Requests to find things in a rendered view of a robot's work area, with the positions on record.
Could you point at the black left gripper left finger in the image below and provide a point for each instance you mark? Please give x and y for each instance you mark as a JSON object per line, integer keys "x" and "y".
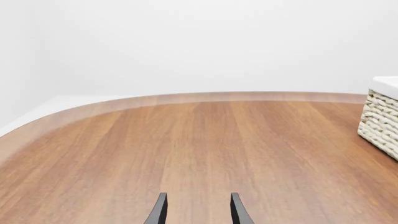
{"x": 159, "y": 211}

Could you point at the white woven basket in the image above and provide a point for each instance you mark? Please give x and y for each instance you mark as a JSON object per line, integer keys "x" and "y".
{"x": 382, "y": 121}

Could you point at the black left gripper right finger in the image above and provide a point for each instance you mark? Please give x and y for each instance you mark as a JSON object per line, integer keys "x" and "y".
{"x": 239, "y": 211}

